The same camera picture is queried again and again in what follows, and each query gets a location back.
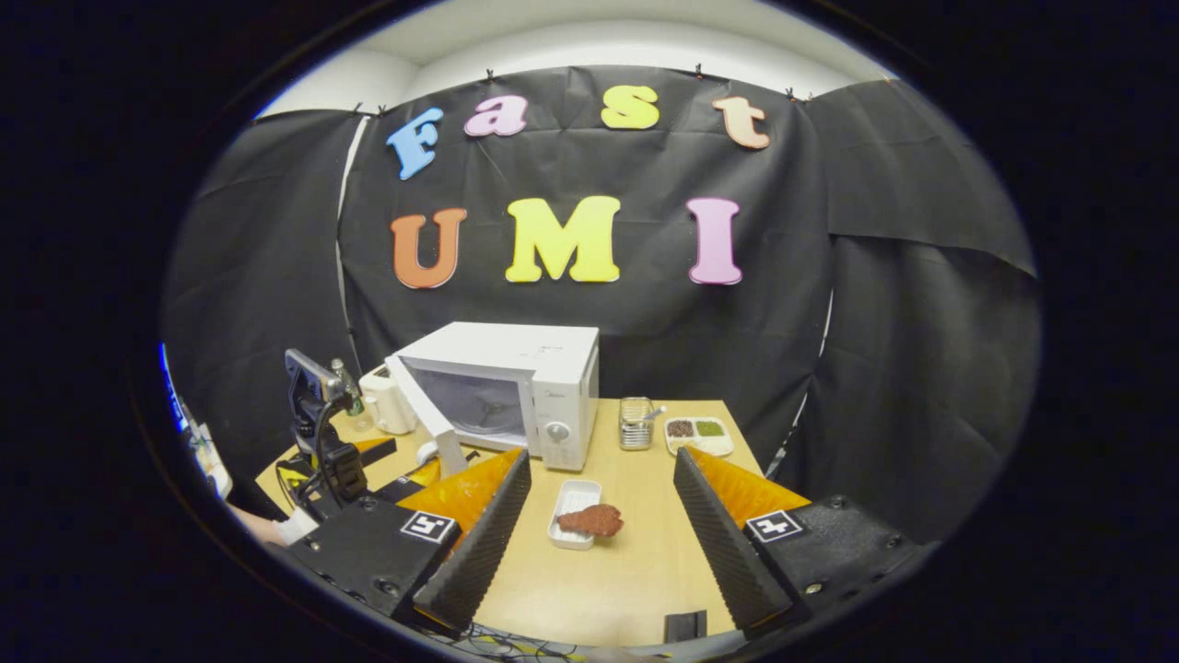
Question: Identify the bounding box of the white paper sheet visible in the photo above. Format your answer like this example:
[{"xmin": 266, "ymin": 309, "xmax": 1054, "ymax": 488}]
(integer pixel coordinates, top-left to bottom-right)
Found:
[{"xmin": 189, "ymin": 419, "xmax": 233, "ymax": 500}]

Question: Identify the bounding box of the clear plastic water bottle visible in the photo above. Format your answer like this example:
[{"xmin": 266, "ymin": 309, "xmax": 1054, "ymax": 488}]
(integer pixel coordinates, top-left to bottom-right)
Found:
[{"xmin": 330, "ymin": 358, "xmax": 373, "ymax": 434}]

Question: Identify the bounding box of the white rectangular tray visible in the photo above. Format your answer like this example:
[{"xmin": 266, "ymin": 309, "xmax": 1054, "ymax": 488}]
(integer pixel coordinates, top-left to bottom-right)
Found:
[{"xmin": 547, "ymin": 479, "xmax": 603, "ymax": 552}]

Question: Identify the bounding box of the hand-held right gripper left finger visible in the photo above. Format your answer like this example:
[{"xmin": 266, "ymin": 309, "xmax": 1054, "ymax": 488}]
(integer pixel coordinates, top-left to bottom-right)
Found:
[{"xmin": 287, "ymin": 448, "xmax": 533, "ymax": 638}]

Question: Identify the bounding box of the white divided spice dish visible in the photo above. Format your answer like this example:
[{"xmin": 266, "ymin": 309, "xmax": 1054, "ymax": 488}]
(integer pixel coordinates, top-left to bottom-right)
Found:
[{"xmin": 664, "ymin": 416, "xmax": 735, "ymax": 459}]

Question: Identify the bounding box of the black backdrop cloth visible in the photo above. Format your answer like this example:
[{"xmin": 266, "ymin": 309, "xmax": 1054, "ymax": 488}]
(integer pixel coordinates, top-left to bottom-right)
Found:
[{"xmin": 161, "ymin": 64, "xmax": 1042, "ymax": 544}]

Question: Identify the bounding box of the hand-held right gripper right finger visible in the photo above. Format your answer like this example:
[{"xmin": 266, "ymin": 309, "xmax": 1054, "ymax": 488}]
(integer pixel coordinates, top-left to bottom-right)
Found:
[{"xmin": 672, "ymin": 447, "xmax": 922, "ymax": 638}]

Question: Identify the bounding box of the brown fried meat piece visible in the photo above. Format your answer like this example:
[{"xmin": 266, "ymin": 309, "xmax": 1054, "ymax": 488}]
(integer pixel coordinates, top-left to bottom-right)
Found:
[{"xmin": 556, "ymin": 504, "xmax": 625, "ymax": 539}]

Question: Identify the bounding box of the white toaster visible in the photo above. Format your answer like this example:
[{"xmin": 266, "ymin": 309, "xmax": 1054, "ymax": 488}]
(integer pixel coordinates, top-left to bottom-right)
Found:
[{"xmin": 359, "ymin": 365, "xmax": 420, "ymax": 436}]

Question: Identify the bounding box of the black cable bundle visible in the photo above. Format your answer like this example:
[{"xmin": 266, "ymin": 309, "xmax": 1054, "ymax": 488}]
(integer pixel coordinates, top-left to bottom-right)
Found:
[{"xmin": 449, "ymin": 622, "xmax": 577, "ymax": 660}]

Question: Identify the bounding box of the metal wire basket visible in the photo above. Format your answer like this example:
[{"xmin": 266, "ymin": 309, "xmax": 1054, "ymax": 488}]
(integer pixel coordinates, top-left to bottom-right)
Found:
[{"xmin": 619, "ymin": 397, "xmax": 655, "ymax": 451}]

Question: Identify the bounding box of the white microwave oven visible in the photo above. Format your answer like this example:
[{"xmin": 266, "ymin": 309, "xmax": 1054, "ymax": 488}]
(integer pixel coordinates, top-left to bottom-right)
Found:
[{"xmin": 384, "ymin": 321, "xmax": 601, "ymax": 478}]

